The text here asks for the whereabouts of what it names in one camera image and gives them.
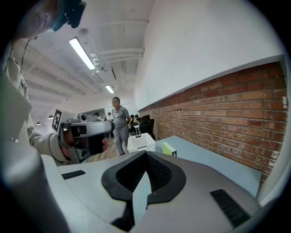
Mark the person's left forearm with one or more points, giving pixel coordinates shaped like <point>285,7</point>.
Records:
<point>43,143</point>

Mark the white ceiling pipes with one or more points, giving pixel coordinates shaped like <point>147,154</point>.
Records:
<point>118,55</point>

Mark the long ceiling light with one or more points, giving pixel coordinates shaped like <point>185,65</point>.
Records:
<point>81,53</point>

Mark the white perforated plastic basket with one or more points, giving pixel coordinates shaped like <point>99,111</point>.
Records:
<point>141,142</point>

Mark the white wall socket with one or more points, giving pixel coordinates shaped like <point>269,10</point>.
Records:
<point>284,101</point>

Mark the person's beige hoodie torso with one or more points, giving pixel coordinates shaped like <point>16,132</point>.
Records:
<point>13,102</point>

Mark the black office chair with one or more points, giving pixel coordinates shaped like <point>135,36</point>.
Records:
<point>146,125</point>

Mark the black head camera mount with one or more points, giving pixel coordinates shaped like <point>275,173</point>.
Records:
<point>76,12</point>

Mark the teal face mask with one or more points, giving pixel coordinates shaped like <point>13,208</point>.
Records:
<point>60,21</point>

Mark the person's head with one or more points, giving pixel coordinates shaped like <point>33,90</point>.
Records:
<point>38,20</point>

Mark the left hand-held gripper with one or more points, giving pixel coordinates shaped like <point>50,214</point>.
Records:
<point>60,120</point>

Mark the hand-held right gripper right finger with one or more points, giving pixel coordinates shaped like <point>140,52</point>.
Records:
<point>193,204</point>

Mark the short ceiling light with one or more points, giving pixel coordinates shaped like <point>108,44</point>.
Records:
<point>109,88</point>

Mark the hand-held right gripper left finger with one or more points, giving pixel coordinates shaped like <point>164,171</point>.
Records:
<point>91,193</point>

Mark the person's left hand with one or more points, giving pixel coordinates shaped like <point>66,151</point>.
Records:
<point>67,143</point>

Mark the green white carton box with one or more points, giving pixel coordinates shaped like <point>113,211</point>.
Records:
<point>168,149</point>

